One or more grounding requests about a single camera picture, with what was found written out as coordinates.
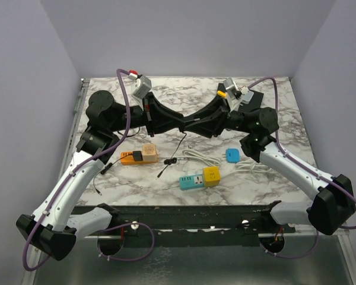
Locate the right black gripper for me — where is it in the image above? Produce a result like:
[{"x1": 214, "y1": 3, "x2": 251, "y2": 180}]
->
[{"x1": 184, "y1": 95, "x2": 254, "y2": 138}]

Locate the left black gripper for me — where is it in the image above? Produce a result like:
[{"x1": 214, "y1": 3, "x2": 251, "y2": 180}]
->
[{"x1": 110, "y1": 92, "x2": 186, "y2": 137}]

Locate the orange power strip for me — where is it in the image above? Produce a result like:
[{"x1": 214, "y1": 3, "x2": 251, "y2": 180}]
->
[{"x1": 120, "y1": 151, "x2": 158, "y2": 166}]

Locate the yellow cube socket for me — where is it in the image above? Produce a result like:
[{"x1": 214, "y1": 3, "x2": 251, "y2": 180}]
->
[{"x1": 202, "y1": 166, "x2": 221, "y2": 187}]

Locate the white teal-strip cable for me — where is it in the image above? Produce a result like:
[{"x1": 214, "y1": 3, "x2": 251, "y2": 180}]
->
[{"x1": 221, "y1": 159, "x2": 276, "y2": 179}]

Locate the teal power strip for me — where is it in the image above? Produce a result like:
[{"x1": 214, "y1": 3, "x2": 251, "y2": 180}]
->
[{"x1": 179, "y1": 175, "x2": 205, "y2": 191}]

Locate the black power adapter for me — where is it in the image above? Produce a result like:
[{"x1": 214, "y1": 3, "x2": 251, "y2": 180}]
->
[{"x1": 92, "y1": 150, "x2": 144, "y2": 196}]

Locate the beige cube socket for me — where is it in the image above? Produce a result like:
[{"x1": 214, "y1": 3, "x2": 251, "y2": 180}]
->
[{"x1": 141, "y1": 143, "x2": 158, "y2": 163}]

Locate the black plug adapter with cable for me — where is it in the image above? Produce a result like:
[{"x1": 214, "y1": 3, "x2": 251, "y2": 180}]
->
[{"x1": 157, "y1": 127, "x2": 187, "y2": 179}]

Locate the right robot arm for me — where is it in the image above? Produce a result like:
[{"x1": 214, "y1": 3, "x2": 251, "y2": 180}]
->
[{"x1": 184, "y1": 98, "x2": 356, "y2": 235}]

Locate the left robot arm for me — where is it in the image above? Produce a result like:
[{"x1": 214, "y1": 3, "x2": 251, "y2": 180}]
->
[{"x1": 16, "y1": 90, "x2": 185, "y2": 261}]

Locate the grey rectangular box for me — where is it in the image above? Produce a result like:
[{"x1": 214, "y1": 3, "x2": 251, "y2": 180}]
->
[{"x1": 241, "y1": 90, "x2": 254, "y2": 105}]

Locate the blue flat charger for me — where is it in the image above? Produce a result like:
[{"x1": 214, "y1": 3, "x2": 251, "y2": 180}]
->
[{"x1": 225, "y1": 148, "x2": 240, "y2": 163}]

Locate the black mat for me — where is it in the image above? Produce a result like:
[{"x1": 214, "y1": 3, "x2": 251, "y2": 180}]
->
[{"x1": 217, "y1": 82, "x2": 263, "y2": 112}]

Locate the yellow handled screwdriver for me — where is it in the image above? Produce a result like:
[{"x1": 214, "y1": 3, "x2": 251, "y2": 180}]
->
[{"x1": 217, "y1": 90, "x2": 228, "y2": 99}]

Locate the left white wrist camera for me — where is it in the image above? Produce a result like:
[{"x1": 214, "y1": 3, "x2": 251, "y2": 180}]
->
[{"x1": 128, "y1": 69, "x2": 152, "y2": 108}]

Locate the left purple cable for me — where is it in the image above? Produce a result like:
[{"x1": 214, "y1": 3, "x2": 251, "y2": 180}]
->
[{"x1": 22, "y1": 68, "x2": 155, "y2": 271}]

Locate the purple cable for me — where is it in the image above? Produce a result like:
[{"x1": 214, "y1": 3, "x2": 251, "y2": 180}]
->
[
  {"x1": 22, "y1": 68, "x2": 155, "y2": 271},
  {"x1": 246, "y1": 76, "x2": 356, "y2": 259}
]

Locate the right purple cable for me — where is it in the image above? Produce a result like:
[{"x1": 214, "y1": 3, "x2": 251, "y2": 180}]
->
[{"x1": 246, "y1": 76, "x2": 356, "y2": 259}]

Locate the aluminium frame rail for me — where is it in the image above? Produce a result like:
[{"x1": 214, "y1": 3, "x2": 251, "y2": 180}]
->
[{"x1": 34, "y1": 211, "x2": 349, "y2": 239}]

